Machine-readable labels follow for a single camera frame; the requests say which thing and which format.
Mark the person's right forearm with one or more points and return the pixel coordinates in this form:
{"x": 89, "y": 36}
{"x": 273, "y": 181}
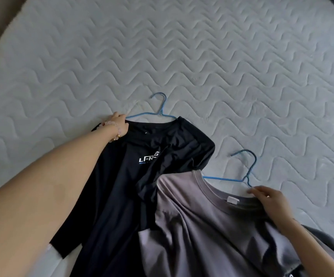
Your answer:
{"x": 308, "y": 248}

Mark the person's right hand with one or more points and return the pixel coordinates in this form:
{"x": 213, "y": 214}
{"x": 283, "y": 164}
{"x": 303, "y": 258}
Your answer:
{"x": 273, "y": 203}

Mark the person's right fingers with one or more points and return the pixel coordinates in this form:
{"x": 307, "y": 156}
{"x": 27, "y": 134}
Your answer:
{"x": 259, "y": 192}

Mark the grey quilted mattress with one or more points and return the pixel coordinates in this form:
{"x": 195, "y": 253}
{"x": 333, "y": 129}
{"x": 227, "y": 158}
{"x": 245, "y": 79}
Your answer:
{"x": 213, "y": 69}

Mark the person's left hand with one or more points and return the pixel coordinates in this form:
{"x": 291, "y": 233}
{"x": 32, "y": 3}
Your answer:
{"x": 120, "y": 124}

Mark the person's left forearm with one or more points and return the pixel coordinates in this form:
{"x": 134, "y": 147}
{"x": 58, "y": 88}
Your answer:
{"x": 40, "y": 199}

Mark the person's left fingers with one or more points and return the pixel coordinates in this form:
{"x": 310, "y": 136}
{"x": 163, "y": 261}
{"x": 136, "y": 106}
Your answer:
{"x": 120, "y": 115}

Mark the grey t-shirt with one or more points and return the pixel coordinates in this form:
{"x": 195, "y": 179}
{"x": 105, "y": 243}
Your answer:
{"x": 207, "y": 233}

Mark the black printed t-shirt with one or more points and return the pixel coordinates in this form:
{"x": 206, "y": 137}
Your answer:
{"x": 118, "y": 193}

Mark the dark grey garment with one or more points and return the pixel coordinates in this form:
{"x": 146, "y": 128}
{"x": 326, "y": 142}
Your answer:
{"x": 333, "y": 245}

